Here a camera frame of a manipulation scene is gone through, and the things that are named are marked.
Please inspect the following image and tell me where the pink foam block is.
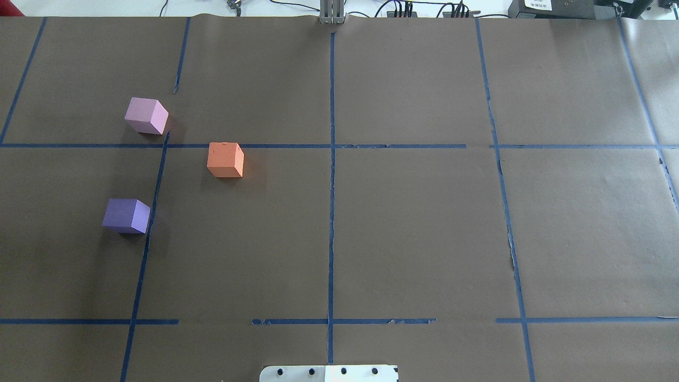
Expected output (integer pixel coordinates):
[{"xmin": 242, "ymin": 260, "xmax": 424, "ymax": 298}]
[{"xmin": 124, "ymin": 97, "xmax": 169, "ymax": 135}]

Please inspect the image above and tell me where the orange foam block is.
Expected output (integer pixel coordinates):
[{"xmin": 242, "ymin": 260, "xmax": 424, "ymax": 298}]
[{"xmin": 206, "ymin": 142, "xmax": 245, "ymax": 178}]

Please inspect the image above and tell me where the aluminium frame post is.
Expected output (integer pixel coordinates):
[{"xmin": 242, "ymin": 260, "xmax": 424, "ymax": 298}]
[{"xmin": 319, "ymin": 0, "xmax": 346, "ymax": 25}]

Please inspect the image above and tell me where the purple foam block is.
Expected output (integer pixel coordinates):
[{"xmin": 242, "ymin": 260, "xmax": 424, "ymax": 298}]
[{"xmin": 102, "ymin": 198, "xmax": 151, "ymax": 235}]

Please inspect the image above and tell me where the brown paper table cover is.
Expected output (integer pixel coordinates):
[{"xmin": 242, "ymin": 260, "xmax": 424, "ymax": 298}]
[{"xmin": 2, "ymin": 15, "xmax": 677, "ymax": 381}]

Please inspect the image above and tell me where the black box with label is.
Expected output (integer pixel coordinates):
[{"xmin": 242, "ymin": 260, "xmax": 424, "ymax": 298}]
[{"xmin": 507, "ymin": 0, "xmax": 596, "ymax": 20}]

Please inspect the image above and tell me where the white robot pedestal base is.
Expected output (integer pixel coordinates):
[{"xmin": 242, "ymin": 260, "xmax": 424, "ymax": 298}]
[{"xmin": 259, "ymin": 364, "xmax": 399, "ymax": 381}]

